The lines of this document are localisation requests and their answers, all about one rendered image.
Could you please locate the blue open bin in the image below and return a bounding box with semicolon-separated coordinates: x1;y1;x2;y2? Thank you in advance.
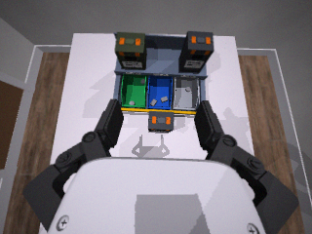
147;75;173;110

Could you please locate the grey metal block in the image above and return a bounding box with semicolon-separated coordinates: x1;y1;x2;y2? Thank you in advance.
161;96;168;103
150;99;157;106

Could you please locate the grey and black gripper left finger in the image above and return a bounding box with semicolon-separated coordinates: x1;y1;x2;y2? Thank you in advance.
23;98;124;233

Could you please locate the green open bin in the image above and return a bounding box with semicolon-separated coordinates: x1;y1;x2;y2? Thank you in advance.
121;74;148;109

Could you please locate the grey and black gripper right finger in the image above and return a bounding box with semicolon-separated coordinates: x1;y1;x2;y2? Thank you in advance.
194;100;299;234

